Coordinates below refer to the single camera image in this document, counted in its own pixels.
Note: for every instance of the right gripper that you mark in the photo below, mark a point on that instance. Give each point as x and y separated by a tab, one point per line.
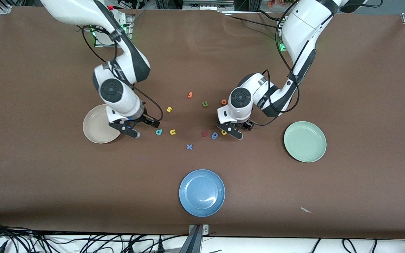
149	121

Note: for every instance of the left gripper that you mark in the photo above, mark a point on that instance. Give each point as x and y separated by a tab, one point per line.
247	125

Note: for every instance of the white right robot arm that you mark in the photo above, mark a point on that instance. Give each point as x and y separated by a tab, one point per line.
83	10

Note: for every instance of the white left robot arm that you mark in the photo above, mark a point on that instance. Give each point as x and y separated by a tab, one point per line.
301	28

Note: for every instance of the blue foam letter a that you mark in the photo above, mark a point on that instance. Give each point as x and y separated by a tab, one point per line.
214	135

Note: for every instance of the beige round plate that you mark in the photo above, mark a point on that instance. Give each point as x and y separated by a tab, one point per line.
97	128

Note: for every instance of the green round plate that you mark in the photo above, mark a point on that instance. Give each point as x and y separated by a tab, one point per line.
304	141

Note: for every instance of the blue round plate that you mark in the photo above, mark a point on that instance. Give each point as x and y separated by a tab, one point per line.
201	193

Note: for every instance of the white paper scrap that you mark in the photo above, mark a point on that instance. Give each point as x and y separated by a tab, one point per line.
306	210

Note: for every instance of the brown table cover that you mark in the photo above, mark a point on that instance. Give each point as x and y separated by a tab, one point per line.
47	175

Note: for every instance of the orange artificial flowers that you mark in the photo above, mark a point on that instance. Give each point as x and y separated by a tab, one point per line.
280	3

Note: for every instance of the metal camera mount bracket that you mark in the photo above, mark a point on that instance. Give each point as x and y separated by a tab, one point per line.
197	230

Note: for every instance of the grey aluminium frame piece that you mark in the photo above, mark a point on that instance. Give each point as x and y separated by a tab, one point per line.
207	4

